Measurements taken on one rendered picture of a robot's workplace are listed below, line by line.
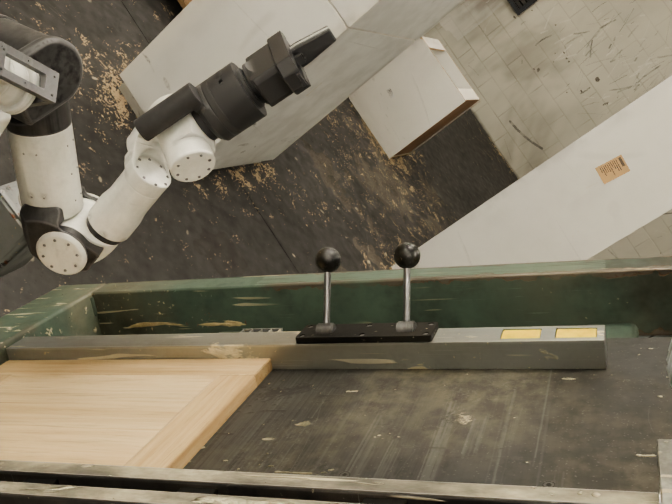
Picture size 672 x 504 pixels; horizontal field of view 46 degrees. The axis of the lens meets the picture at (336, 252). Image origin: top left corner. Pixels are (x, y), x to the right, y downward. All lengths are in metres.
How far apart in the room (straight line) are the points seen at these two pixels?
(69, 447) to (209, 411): 0.18
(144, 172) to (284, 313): 0.38
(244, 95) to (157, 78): 2.65
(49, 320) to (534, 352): 0.87
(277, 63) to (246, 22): 2.41
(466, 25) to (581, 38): 1.25
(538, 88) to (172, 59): 5.91
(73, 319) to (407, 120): 4.65
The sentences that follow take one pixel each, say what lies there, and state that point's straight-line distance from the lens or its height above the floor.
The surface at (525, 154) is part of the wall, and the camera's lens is 9.06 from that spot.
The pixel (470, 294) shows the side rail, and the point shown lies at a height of 1.53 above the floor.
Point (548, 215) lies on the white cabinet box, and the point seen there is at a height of 1.00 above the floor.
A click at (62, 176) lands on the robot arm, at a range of 1.23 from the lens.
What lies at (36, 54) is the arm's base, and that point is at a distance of 1.13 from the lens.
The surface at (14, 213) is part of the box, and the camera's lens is 1.58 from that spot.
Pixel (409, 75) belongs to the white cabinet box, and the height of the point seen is 0.49.
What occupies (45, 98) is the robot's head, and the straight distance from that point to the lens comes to 0.95.
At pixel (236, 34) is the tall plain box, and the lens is 3.52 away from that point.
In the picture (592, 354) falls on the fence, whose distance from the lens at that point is 1.05.
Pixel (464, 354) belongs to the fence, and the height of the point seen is 1.56.
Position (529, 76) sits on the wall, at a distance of 9.04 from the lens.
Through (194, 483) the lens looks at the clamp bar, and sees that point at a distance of 0.79.
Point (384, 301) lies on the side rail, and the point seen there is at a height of 1.40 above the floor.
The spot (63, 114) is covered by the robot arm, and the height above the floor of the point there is 1.29.
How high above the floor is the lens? 1.97
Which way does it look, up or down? 26 degrees down
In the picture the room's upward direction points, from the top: 54 degrees clockwise
